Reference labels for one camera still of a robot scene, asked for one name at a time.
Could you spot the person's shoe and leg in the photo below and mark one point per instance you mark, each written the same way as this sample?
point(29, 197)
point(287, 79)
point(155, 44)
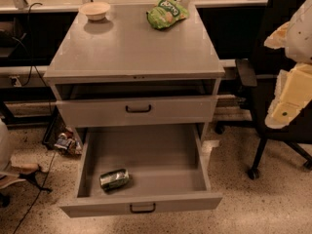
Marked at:
point(7, 169)

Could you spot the black office chair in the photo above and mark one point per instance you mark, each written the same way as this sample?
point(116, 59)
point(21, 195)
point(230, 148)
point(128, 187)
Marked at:
point(275, 80)

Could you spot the black chair base left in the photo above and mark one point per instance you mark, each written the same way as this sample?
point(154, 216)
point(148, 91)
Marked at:
point(29, 179)

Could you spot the black wire trash basket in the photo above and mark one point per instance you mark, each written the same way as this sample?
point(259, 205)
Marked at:
point(59, 137)

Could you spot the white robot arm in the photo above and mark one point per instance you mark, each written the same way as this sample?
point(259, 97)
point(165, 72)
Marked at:
point(293, 89)

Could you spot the beige paper bowl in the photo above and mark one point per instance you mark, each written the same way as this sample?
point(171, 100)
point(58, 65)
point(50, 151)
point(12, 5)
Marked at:
point(95, 10)

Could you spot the green soda can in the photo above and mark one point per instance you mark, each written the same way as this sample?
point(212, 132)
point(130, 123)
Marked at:
point(114, 179)

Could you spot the grey drawer cabinet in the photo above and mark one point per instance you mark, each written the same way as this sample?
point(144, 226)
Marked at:
point(122, 56)

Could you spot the green chip bag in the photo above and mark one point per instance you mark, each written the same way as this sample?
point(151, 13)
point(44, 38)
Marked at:
point(166, 13)

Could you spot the open grey lower drawer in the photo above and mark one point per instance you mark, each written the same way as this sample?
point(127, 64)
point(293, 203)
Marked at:
point(166, 165)

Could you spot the closed grey upper drawer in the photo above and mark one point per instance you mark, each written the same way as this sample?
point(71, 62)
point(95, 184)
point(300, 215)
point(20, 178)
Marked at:
point(136, 111)

